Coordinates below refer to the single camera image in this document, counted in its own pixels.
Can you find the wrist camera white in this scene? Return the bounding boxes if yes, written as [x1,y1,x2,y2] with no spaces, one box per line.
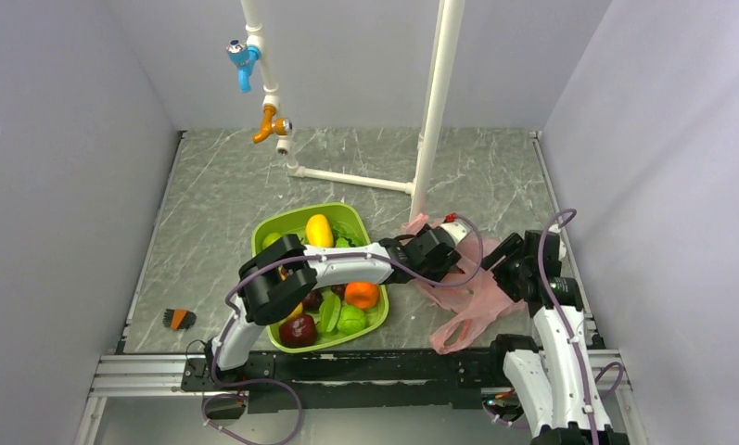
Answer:
[440,213,474,247]
[548,223,568,260]

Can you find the purple cable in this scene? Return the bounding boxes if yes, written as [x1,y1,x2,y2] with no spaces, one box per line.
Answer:
[482,209,627,445]
[201,214,486,445]

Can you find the small orange black object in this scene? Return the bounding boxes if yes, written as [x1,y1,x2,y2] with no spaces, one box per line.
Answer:
[162,308,197,331]

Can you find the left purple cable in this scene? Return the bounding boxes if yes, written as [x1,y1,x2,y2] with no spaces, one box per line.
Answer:
[201,214,486,445]

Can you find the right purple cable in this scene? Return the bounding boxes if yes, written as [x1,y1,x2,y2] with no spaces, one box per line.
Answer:
[482,209,627,445]

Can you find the dark red fake grapes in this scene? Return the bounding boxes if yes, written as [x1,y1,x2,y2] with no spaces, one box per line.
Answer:
[330,285,346,299]

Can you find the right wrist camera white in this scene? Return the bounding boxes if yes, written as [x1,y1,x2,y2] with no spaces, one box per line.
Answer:
[548,223,568,260]

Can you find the green fake starfruit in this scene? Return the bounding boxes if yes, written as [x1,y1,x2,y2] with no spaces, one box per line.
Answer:
[318,294,342,335]

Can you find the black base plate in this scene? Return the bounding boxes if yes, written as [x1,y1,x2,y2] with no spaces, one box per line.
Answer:
[180,346,512,413]

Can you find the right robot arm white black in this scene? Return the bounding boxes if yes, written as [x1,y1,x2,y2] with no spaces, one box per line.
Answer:
[481,230,630,444]

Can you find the orange yellow fake mango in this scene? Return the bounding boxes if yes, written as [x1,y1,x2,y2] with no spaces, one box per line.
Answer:
[285,303,304,321]

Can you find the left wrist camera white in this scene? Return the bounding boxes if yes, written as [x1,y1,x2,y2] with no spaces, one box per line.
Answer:
[440,213,474,247]

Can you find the orange fake tangerine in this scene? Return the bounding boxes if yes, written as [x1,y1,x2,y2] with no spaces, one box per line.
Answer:
[344,282,380,310]

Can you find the white pvc pipe frame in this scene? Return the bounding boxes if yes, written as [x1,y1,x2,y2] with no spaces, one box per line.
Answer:
[240,1,465,219]

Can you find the pink plastic bag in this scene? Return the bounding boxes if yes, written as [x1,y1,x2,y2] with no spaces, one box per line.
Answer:
[402,213,527,355]

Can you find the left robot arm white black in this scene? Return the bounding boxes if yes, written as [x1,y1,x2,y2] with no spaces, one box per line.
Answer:
[205,220,473,389]

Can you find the green fake lime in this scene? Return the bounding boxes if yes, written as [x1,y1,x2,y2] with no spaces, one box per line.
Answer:
[337,305,368,336]

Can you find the small fake watermelon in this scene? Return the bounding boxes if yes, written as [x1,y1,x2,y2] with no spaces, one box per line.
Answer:
[334,236,352,248]

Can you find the fake green leaves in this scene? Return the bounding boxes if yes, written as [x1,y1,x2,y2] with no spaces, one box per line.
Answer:
[332,223,361,248]

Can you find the green plastic tray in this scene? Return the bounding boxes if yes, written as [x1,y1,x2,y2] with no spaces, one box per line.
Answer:
[251,202,390,353]

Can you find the blue tap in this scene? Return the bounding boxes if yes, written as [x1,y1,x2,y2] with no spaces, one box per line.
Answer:
[226,39,261,93]

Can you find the dark red fake apple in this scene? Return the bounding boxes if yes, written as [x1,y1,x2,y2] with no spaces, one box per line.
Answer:
[278,313,319,349]

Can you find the orange tap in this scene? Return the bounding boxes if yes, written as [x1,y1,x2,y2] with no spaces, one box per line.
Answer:
[252,104,293,144]

